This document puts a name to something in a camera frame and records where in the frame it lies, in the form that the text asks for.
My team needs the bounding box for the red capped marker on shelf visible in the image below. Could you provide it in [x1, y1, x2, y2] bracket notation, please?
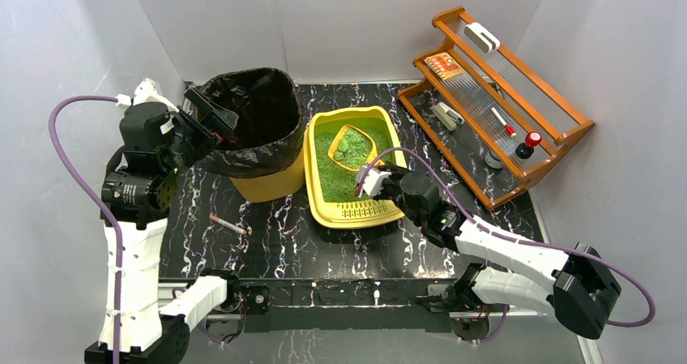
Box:
[490, 106, 517, 138]

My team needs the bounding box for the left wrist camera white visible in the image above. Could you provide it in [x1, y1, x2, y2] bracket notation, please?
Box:
[116, 78, 179, 113]

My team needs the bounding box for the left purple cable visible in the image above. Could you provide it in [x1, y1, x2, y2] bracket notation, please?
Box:
[48, 95, 133, 364]

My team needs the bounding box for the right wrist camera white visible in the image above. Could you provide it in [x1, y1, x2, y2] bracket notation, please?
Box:
[354, 165, 391, 199]

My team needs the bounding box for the yellow litter box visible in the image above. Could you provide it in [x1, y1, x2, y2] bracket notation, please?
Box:
[303, 105, 404, 229]

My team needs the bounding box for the yellow trash bin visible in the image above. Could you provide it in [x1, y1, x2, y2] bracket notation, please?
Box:
[230, 149, 305, 203]

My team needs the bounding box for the wooden shelf rack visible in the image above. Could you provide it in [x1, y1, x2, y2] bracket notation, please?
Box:
[398, 7, 594, 209]

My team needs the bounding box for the grey white stapler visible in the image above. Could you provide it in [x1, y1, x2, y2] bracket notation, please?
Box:
[431, 102, 465, 131]

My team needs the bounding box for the green litter clump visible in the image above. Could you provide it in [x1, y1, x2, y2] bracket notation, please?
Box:
[333, 129, 373, 169]

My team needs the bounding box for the white marker pen on table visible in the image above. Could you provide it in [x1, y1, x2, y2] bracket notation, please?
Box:
[209, 214, 248, 235]

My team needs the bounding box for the black trash bag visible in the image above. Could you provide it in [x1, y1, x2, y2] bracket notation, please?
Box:
[196, 67, 305, 178]

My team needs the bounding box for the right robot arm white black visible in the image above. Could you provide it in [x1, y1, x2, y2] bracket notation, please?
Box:
[358, 165, 621, 340]

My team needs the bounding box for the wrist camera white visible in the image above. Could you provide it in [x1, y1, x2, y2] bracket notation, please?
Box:
[116, 78, 179, 113]
[354, 165, 391, 199]

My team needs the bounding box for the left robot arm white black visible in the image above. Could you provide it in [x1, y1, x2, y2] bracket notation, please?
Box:
[84, 79, 243, 363]

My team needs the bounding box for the small blue white jar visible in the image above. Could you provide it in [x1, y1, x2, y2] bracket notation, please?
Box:
[484, 150, 504, 170]

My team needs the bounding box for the red black stamp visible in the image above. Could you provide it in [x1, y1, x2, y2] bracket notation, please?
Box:
[514, 131, 542, 160]

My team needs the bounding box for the orange card packet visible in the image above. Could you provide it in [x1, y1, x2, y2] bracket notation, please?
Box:
[424, 52, 465, 80]

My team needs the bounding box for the orange litter scoop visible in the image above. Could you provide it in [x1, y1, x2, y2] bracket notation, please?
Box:
[327, 125, 378, 171]

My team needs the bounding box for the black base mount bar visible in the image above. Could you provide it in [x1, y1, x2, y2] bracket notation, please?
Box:
[209, 278, 504, 340]

